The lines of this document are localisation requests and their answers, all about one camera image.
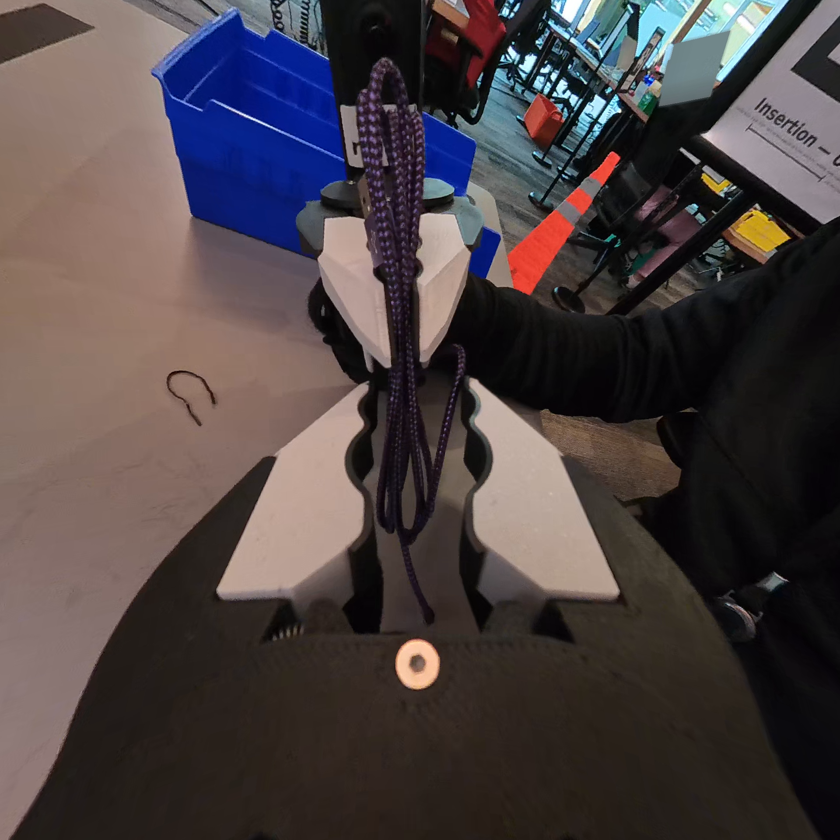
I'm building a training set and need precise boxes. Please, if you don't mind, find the black office chair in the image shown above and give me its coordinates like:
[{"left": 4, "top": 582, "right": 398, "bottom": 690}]
[{"left": 502, "top": 0, "right": 557, "bottom": 93}]

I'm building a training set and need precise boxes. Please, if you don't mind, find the purple braided usb cable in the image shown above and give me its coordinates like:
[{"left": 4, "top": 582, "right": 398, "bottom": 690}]
[{"left": 356, "top": 57, "right": 468, "bottom": 626}]

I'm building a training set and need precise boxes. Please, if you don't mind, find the person's right forearm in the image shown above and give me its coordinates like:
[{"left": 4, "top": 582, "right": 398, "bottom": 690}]
[{"left": 518, "top": 282, "right": 729, "bottom": 424}]

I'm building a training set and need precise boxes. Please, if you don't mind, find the red office chair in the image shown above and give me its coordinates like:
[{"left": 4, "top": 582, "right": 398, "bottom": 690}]
[{"left": 423, "top": 0, "right": 509, "bottom": 127}]

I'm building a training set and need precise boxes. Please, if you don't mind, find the black twist tie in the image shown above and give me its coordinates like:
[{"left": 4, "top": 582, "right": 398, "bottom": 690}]
[{"left": 166, "top": 371, "right": 217, "bottom": 427}]

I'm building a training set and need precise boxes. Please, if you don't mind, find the black framed marker sign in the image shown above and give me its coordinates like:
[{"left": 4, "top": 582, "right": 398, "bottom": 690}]
[{"left": 607, "top": 0, "right": 840, "bottom": 317}]

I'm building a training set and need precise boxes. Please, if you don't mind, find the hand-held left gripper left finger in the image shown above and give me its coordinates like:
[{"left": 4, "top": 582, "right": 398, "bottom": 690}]
[{"left": 217, "top": 384, "right": 380, "bottom": 634}]

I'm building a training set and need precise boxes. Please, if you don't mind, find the orange traffic cone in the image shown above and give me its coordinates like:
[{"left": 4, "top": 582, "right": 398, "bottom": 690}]
[{"left": 507, "top": 151, "right": 622, "bottom": 296}]

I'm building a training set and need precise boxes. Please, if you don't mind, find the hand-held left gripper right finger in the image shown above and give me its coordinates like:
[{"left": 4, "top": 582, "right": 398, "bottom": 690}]
[{"left": 461, "top": 378, "right": 622, "bottom": 634}]

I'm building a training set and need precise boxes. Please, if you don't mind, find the orange bin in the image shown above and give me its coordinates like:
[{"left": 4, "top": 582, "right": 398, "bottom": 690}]
[{"left": 523, "top": 93, "right": 565, "bottom": 148}]

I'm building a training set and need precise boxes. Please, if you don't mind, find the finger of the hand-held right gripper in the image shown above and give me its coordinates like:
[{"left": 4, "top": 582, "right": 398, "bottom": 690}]
[
  {"left": 413, "top": 214, "right": 471, "bottom": 366},
  {"left": 317, "top": 217, "right": 396, "bottom": 368}
]

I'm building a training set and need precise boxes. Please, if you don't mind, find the blue plastic bin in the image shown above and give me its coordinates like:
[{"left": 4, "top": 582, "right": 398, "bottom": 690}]
[{"left": 151, "top": 8, "right": 503, "bottom": 280}]

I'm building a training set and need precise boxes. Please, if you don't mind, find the yellow bin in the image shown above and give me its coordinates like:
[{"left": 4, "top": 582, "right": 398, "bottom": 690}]
[{"left": 727, "top": 209, "right": 794, "bottom": 255}]

